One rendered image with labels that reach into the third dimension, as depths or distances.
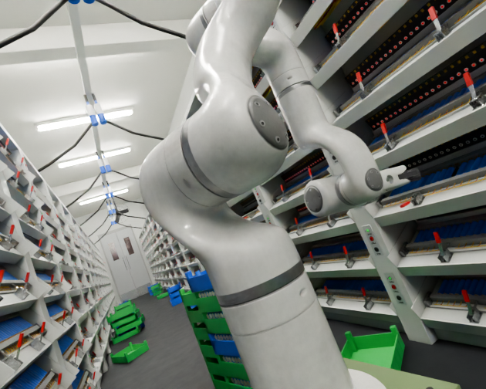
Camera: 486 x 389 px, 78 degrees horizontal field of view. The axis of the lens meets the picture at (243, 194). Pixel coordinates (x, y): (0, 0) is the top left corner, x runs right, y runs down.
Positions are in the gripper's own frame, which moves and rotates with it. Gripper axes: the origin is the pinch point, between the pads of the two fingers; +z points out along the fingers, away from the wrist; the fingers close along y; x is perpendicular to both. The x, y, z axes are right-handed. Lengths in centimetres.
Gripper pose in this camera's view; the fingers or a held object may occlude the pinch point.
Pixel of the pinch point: (407, 177)
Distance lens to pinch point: 90.9
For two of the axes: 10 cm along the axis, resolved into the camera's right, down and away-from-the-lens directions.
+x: 2.7, 9.5, -1.7
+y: -3.6, 2.6, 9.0
